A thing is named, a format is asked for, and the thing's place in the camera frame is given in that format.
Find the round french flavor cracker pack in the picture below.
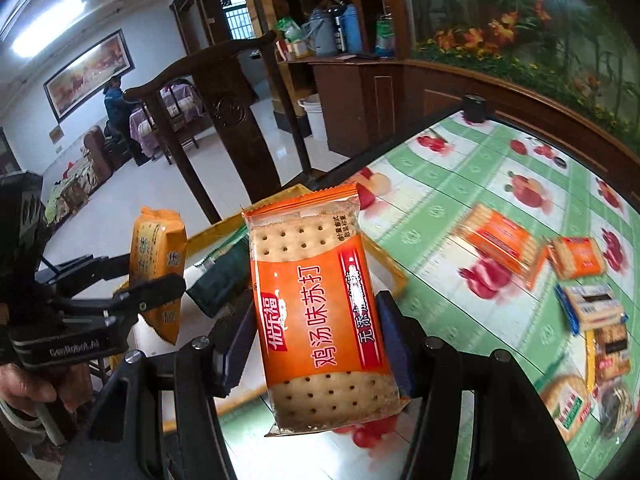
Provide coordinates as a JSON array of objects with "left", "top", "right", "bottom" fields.
[{"left": 540, "top": 374, "right": 591, "bottom": 443}]

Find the large orange cracker bag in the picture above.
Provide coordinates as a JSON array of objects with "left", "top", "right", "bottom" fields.
[{"left": 129, "top": 206, "right": 188, "bottom": 344}]

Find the dark plum snack bag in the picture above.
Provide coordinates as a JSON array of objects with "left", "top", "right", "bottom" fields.
[{"left": 599, "top": 379, "right": 636, "bottom": 439}]

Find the brown cracker pack yellow edge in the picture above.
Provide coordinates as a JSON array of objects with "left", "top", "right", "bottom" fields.
[{"left": 585, "top": 323, "right": 631, "bottom": 392}]

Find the blue cracker pack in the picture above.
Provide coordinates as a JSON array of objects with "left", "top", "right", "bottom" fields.
[{"left": 554, "top": 284, "right": 628, "bottom": 335}]

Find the orange soda cracker pack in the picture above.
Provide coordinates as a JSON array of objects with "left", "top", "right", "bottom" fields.
[{"left": 242, "top": 181, "right": 409, "bottom": 436}]

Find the small orange cracker pack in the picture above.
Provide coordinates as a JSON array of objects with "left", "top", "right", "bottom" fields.
[{"left": 548, "top": 237, "right": 606, "bottom": 281}]

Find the long orange cracker pack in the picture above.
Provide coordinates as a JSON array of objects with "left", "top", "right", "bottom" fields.
[{"left": 452, "top": 203, "right": 548, "bottom": 290}]

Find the square cracker pack green wrapper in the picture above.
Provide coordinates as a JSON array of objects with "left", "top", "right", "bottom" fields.
[{"left": 184, "top": 228, "right": 250, "bottom": 318}]

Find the person's left hand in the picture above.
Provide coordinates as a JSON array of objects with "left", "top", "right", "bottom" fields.
[{"left": 1, "top": 364, "right": 92, "bottom": 415}]

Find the person in blue jacket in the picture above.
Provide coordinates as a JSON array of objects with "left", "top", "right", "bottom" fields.
[{"left": 103, "top": 76, "right": 150, "bottom": 166}]

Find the green fruit pattern tablecloth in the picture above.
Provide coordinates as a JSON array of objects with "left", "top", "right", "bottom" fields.
[{"left": 224, "top": 113, "right": 639, "bottom": 479}]

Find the dark wooden chair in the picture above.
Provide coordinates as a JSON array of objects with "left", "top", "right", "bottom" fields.
[{"left": 125, "top": 30, "right": 321, "bottom": 224}]

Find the white plastic bucket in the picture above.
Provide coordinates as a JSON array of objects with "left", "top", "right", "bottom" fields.
[{"left": 297, "top": 93, "right": 328, "bottom": 142}]

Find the black cup on table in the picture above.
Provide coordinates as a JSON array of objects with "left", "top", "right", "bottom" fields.
[{"left": 462, "top": 93, "right": 486, "bottom": 124}]

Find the grey thermos jug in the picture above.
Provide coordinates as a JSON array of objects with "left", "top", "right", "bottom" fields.
[{"left": 303, "top": 9, "right": 338, "bottom": 58}]

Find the blue thermos bottle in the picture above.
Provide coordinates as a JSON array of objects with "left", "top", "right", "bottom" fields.
[{"left": 341, "top": 4, "right": 362, "bottom": 54}]

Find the green white bag on cabinet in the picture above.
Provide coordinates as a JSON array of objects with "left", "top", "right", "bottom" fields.
[{"left": 375, "top": 14, "right": 395, "bottom": 58}]

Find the framed wall painting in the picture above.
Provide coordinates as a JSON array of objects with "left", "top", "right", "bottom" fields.
[{"left": 43, "top": 29, "right": 134, "bottom": 122}]

